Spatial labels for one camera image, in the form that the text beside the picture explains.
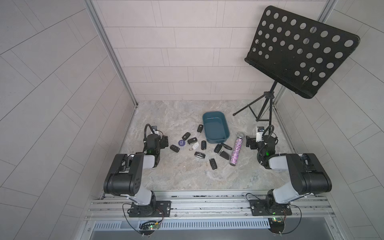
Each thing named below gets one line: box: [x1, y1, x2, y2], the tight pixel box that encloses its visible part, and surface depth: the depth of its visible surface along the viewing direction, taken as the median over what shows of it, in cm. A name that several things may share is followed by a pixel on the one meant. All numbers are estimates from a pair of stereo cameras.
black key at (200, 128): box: [197, 124, 204, 133], surface depth 101 cm
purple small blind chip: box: [178, 139, 186, 147], surface depth 96 cm
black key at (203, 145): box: [201, 140, 207, 150], surface depth 95 cm
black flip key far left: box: [170, 144, 180, 153], surface depth 93 cm
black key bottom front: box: [209, 158, 218, 171], surface depth 87 cm
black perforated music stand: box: [232, 5, 360, 126], surface depth 63 cm
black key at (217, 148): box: [214, 143, 222, 154], surface depth 93 cm
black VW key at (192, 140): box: [187, 137, 198, 145], surface depth 97 cm
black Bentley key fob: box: [194, 151, 206, 159], surface depth 91 cm
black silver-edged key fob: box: [219, 150, 230, 161], surface depth 91 cm
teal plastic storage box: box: [202, 111, 230, 144], surface depth 101 cm
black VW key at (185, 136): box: [182, 132, 191, 141], surface depth 98 cm
